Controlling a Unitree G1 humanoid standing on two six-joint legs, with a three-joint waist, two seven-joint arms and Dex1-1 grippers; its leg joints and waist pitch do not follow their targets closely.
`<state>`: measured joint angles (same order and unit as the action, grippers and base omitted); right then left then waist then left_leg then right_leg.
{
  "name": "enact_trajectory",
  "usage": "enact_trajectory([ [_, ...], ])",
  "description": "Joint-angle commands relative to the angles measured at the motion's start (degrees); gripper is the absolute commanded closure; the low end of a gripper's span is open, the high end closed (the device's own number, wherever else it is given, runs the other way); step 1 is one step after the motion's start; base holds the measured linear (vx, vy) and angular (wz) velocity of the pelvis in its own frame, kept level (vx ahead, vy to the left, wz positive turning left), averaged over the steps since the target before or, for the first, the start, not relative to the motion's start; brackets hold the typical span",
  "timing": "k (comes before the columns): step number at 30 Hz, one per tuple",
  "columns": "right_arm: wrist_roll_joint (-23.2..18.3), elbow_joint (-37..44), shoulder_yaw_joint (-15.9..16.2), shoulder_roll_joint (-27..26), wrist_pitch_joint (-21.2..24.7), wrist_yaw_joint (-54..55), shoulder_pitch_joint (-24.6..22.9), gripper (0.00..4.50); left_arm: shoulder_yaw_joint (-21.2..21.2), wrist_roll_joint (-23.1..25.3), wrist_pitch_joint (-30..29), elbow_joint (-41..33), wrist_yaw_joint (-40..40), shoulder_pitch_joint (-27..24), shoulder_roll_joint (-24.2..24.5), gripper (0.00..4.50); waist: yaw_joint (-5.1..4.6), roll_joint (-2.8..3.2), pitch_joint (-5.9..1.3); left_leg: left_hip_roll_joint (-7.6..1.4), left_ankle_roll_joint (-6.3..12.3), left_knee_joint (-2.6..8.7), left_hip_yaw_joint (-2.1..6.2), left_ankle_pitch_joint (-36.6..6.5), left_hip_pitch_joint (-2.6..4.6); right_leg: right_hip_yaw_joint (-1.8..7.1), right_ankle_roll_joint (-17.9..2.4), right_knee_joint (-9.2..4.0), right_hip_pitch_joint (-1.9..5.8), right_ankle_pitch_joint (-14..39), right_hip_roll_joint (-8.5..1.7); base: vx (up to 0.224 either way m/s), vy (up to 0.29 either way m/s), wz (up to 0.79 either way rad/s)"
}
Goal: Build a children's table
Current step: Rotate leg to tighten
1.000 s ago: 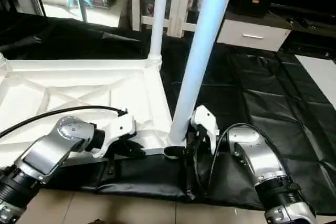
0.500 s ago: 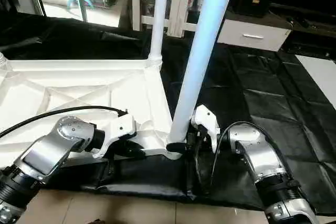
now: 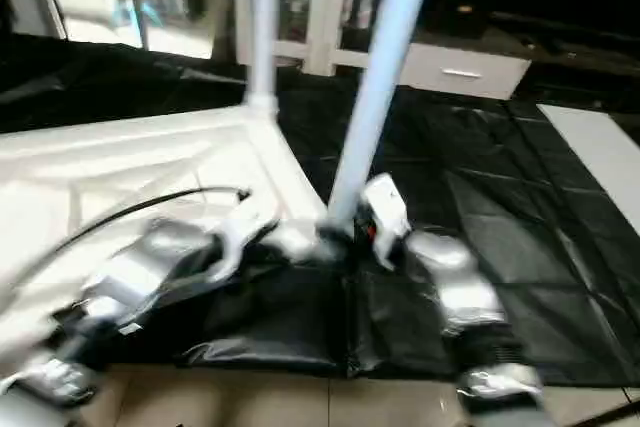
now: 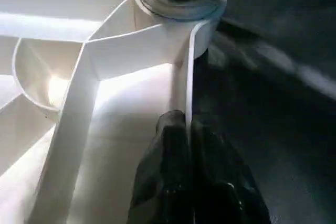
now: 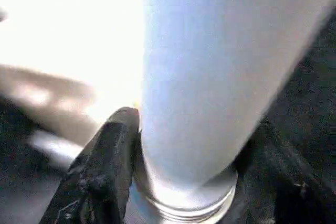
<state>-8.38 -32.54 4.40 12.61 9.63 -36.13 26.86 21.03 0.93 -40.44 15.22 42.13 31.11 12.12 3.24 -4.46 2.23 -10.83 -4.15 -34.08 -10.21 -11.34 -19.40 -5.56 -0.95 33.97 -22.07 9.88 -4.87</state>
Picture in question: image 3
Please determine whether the black work mat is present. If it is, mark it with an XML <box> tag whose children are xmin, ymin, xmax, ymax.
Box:
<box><xmin>0</xmin><ymin>32</ymin><xmax>640</xmax><ymax>388</ymax></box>

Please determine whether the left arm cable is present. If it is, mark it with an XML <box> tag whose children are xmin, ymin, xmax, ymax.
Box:
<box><xmin>0</xmin><ymin>184</ymin><xmax>252</xmax><ymax>293</ymax></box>

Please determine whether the white glass door cabinet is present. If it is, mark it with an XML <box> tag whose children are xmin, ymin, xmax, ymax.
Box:
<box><xmin>230</xmin><ymin>0</ymin><xmax>413</xmax><ymax>78</ymax></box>

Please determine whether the black stand leg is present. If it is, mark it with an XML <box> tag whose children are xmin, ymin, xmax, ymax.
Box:
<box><xmin>590</xmin><ymin>403</ymin><xmax>640</xmax><ymax>427</ymax></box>

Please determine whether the white plastic table leg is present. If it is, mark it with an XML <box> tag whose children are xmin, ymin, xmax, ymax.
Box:
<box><xmin>244</xmin><ymin>0</ymin><xmax>284</xmax><ymax>120</ymax></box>
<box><xmin>320</xmin><ymin>0</ymin><xmax>441</xmax><ymax>244</ymax></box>

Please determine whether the white drawer unit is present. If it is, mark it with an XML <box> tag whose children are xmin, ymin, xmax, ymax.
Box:
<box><xmin>397</xmin><ymin>41</ymin><xmax>533</xmax><ymax>101</ymax></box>

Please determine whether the white plastic table top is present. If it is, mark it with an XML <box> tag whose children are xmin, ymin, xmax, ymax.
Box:
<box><xmin>0</xmin><ymin>105</ymin><xmax>343</xmax><ymax>350</ymax></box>

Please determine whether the white flat board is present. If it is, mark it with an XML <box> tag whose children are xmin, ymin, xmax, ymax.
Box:
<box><xmin>537</xmin><ymin>103</ymin><xmax>640</xmax><ymax>240</ymax></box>

